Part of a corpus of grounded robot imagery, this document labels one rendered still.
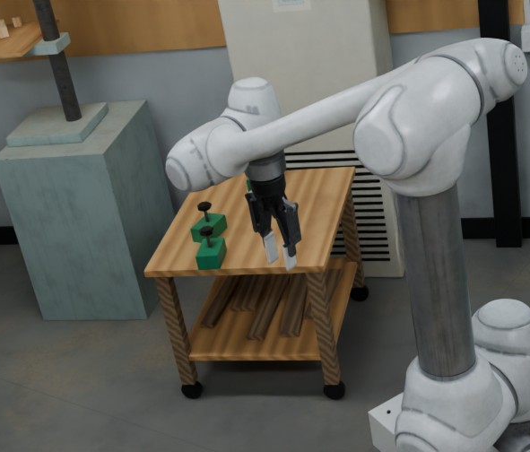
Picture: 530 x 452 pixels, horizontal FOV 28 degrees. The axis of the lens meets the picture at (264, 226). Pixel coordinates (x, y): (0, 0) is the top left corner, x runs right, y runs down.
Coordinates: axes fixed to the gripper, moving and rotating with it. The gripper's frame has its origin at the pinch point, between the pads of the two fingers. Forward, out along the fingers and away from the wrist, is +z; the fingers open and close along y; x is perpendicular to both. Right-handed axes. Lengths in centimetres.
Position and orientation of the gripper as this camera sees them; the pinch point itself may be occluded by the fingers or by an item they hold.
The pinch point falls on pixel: (280, 252)
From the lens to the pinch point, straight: 231.3
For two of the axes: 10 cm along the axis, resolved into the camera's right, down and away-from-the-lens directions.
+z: 1.6, 8.4, 5.3
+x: -6.5, 4.9, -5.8
